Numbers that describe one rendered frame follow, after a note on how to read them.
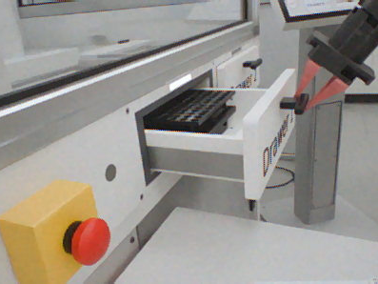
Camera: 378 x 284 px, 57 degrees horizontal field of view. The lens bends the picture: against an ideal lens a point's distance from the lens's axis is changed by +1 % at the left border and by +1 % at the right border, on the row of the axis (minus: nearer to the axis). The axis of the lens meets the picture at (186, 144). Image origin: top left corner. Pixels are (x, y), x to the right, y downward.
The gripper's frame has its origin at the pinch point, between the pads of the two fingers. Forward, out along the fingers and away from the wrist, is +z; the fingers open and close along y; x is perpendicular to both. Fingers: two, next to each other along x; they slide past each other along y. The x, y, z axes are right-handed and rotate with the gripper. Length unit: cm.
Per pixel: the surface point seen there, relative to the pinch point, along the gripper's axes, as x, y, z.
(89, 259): 37.0, 7.4, 10.4
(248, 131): 17.3, 3.5, 1.4
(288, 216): -96, -38, 76
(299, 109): 6.5, 0.0, -1.0
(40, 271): 39.1, 9.9, 12.6
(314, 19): -76, 9, -3
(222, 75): -14.3, 14.9, 9.2
